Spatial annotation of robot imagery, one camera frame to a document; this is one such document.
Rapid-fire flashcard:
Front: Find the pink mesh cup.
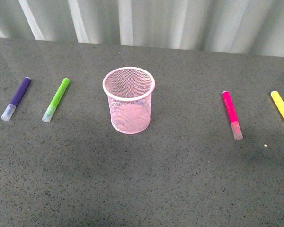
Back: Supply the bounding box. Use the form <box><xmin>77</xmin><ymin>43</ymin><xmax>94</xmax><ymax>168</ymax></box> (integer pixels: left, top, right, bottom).
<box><xmin>102</xmin><ymin>67</ymin><xmax>155</xmax><ymax>134</ymax></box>

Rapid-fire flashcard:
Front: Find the pink marker pen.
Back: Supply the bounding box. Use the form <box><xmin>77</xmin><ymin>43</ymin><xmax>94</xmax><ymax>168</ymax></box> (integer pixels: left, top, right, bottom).
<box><xmin>222</xmin><ymin>91</ymin><xmax>243</xmax><ymax>140</ymax></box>

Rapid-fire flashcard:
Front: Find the purple marker pen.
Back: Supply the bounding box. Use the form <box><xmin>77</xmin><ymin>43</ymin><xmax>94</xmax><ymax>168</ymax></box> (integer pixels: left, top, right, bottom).
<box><xmin>1</xmin><ymin>77</ymin><xmax>31</xmax><ymax>121</ymax></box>

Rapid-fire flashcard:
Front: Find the white curtain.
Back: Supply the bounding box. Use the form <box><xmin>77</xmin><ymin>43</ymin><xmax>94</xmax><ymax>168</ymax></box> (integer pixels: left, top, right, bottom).
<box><xmin>0</xmin><ymin>0</ymin><xmax>284</xmax><ymax>57</ymax></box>

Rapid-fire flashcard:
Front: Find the yellow marker pen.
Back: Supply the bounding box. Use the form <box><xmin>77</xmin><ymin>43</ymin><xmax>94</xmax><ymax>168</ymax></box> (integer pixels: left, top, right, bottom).
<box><xmin>270</xmin><ymin>91</ymin><xmax>284</xmax><ymax>119</ymax></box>

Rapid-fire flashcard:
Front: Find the green marker pen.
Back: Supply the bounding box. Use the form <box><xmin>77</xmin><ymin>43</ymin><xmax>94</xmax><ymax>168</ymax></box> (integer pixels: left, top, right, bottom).
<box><xmin>42</xmin><ymin>78</ymin><xmax>70</xmax><ymax>122</ymax></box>

